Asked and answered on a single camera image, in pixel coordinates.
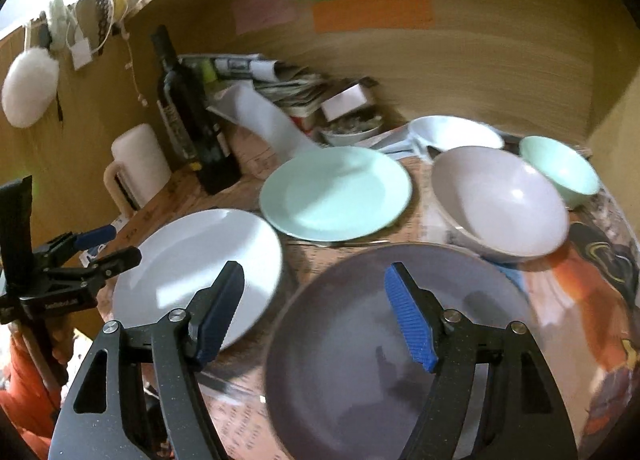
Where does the white hanging tag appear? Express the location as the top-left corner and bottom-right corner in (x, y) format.
(70, 37), (96, 71)

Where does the orange sticky note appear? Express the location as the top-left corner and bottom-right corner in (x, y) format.
(312, 0), (435, 33)

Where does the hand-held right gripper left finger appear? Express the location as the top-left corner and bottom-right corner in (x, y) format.
(48, 261), (246, 460)

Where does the white plate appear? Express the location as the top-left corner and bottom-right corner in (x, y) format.
(111, 208), (285, 351)

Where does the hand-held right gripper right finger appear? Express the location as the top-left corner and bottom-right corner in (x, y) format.
(384, 262), (583, 460)

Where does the fluffy white pompom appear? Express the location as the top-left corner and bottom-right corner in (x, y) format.
(1, 47), (61, 128)

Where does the person's left forearm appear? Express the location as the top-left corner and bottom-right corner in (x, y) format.
(0, 320), (76, 446)

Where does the dark wine bottle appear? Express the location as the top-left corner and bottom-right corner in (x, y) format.
(150, 25), (241, 196)

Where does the stack of newspapers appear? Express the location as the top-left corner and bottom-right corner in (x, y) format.
(177, 54), (331, 118)

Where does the grey plate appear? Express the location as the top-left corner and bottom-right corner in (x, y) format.
(263, 242), (541, 460)

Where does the small white box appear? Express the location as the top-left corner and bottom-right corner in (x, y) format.
(320, 82), (377, 122)

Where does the white bowl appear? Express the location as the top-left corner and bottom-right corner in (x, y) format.
(407, 115), (505, 153)

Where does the mint green plate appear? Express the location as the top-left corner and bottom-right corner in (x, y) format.
(258, 146), (414, 243)

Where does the hanging white cord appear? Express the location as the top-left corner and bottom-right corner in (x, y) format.
(125, 32), (148, 108)

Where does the mint green bowl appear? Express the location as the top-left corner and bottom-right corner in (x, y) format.
(518, 135), (601, 211)

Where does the white paper bag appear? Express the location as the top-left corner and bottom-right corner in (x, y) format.
(207, 82), (318, 161)

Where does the small bowl with scraps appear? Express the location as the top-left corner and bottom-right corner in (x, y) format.
(319, 115), (385, 147)

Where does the pink sticky note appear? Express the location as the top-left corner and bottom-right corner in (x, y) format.
(232, 0), (301, 36)

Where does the large pale lavender bowl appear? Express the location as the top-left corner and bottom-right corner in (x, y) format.
(431, 146), (571, 263)

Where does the lace trimmed pouch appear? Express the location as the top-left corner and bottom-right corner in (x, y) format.
(75, 0), (116, 48)

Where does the printed newspaper table cover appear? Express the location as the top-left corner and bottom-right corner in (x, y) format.
(100, 125), (640, 460)

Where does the white mug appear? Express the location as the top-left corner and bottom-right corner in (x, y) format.
(103, 123), (173, 216)

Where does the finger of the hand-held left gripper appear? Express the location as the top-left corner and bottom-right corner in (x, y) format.
(47, 246), (143, 291)
(34, 224), (119, 271)

